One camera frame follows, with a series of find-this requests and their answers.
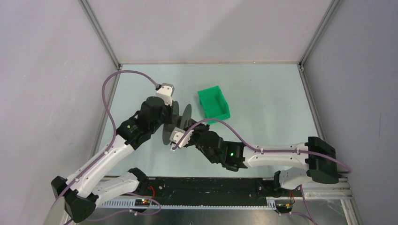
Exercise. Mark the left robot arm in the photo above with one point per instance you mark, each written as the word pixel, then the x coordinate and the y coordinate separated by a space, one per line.
pixel 84 191

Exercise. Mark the aluminium frame right post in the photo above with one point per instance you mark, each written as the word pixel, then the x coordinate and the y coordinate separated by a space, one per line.
pixel 330 12

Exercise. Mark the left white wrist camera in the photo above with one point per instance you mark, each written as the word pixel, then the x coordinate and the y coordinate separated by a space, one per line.
pixel 165 92

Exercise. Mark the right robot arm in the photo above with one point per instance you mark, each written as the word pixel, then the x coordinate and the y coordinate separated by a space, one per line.
pixel 312 160

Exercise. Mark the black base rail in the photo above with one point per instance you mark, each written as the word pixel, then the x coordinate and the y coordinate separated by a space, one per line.
pixel 169 191

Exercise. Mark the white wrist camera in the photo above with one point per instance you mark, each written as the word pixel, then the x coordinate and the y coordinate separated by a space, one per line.
pixel 165 92
pixel 179 138

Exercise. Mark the grey perforated cable spool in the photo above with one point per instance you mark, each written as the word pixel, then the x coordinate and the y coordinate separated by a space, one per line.
pixel 184 124

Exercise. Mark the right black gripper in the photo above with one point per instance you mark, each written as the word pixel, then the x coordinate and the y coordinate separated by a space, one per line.
pixel 199 128

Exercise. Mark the right controller board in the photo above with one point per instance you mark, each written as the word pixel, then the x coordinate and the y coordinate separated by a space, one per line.
pixel 284 208

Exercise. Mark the left controller board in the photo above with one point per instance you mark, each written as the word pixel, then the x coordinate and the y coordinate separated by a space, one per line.
pixel 142 203

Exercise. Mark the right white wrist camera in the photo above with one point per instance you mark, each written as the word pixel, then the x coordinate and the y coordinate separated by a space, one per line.
pixel 179 138

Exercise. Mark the green plastic bin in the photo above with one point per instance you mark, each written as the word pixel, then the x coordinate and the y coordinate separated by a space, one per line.
pixel 214 103

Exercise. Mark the aluminium frame left post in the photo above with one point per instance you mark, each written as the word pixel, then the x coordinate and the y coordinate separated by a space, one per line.
pixel 92 18

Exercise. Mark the aluminium frame post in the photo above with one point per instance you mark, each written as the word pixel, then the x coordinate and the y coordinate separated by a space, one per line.
pixel 92 18
pixel 330 12

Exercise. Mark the controller board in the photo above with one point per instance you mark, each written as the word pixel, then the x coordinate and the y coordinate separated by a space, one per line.
pixel 142 203
pixel 284 208

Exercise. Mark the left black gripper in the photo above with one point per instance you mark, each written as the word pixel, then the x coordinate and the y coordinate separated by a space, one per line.
pixel 169 109

